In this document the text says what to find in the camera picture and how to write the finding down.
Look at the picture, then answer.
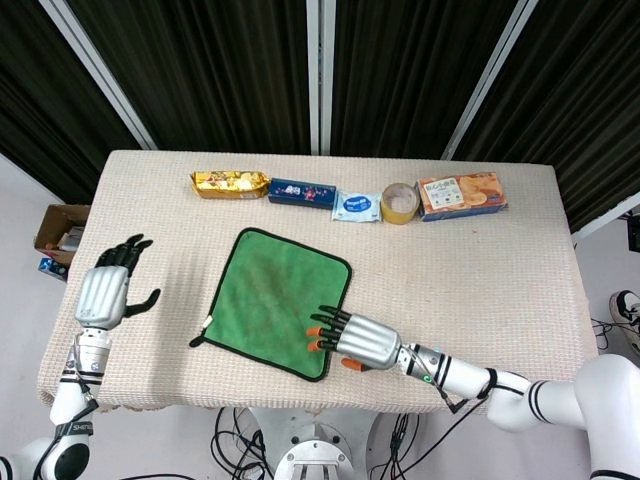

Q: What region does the white blue wipes packet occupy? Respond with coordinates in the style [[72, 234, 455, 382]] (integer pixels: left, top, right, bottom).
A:
[[331, 188, 384, 224]]

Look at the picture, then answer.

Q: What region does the dark blue carton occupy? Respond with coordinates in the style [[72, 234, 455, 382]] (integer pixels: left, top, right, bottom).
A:
[[267, 178, 337, 210]]

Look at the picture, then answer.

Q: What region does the green cloth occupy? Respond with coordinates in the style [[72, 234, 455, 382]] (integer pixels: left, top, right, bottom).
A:
[[188, 227, 353, 384]]

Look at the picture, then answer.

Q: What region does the grey frame post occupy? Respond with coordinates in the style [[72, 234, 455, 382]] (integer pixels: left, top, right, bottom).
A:
[[305, 0, 335, 156], [39, 0, 159, 151], [442, 0, 539, 160]]

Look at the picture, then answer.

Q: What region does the gold snack packet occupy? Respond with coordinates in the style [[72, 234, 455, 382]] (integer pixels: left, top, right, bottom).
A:
[[189, 169, 272, 200]]

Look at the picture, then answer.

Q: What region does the yellow tape roll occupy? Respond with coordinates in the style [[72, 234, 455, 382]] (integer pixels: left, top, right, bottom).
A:
[[379, 182, 420, 226]]

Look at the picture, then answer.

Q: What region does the black curtain panel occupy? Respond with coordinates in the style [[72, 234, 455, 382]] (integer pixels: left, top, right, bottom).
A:
[[67, 0, 311, 154], [452, 0, 640, 234], [332, 0, 516, 159], [0, 0, 141, 206]]

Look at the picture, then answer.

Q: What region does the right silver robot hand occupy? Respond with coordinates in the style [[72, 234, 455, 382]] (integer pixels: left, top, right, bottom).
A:
[[305, 304, 404, 374]]

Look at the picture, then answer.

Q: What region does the orange biscuit box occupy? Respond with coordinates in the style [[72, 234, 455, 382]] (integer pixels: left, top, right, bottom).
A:
[[415, 172, 509, 223]]

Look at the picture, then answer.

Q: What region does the black and white shoe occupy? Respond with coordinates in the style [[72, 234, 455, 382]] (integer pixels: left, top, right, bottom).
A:
[[608, 289, 640, 331]]

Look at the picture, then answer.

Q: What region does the brown cardboard box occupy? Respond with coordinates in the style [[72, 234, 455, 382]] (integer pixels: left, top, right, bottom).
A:
[[33, 203, 92, 266]]

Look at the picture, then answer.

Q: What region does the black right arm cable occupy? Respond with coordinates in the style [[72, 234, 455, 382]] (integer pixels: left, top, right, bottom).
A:
[[389, 367, 499, 471]]

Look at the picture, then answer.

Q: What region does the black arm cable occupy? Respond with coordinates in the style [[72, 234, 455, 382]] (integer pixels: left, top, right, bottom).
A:
[[389, 367, 499, 471], [29, 372, 101, 480]]

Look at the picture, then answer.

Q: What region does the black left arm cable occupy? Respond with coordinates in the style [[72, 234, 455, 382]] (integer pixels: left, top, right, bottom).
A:
[[29, 372, 101, 480]]

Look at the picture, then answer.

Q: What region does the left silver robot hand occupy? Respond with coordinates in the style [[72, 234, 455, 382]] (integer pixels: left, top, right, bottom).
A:
[[74, 233, 162, 331]]

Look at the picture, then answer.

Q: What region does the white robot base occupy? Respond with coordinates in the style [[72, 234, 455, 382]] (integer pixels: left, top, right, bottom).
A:
[[247, 407, 376, 480]]

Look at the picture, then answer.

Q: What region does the black floor cable bundle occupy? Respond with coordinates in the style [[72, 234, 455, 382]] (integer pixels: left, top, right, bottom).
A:
[[369, 412, 441, 480], [213, 407, 276, 480], [592, 319, 640, 357]]

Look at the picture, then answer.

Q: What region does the small blue box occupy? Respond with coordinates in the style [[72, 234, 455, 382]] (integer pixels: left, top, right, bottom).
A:
[[38, 257, 70, 282]]

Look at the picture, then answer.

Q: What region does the beige waffle tablecloth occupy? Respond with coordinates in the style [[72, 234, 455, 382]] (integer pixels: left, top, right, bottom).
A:
[[38, 149, 601, 415]]

